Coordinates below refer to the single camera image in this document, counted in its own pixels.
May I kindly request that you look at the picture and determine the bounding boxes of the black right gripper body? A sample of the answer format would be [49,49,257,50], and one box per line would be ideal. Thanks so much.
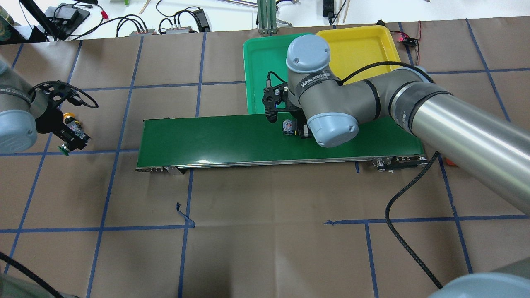
[262,71,313,138]

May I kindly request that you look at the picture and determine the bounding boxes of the black power adapter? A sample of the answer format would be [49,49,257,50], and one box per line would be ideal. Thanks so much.
[192,8,211,32]

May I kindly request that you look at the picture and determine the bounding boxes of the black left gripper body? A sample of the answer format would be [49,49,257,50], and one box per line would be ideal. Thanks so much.
[30,80,92,139]

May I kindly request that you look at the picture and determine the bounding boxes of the green conveyor belt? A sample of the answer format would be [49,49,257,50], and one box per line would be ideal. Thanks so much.
[135,113,428,174]

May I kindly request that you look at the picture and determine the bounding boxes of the yellow push button switch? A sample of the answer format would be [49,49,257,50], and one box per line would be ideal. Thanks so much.
[63,113,82,131]

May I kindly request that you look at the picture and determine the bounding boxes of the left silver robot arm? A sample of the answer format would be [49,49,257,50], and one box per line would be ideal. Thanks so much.
[0,62,98,155]

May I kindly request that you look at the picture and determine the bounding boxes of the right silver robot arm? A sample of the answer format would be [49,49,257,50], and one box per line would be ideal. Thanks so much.
[263,35,530,298]

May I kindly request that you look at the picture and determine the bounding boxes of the yellow plastic tray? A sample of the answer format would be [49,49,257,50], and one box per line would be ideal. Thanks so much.
[316,25,400,79]

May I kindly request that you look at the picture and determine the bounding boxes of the green plastic tray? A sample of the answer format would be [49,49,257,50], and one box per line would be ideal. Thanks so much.
[243,33,309,114]

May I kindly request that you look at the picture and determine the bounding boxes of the aluminium frame post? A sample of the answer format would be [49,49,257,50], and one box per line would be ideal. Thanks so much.
[257,0,277,35]

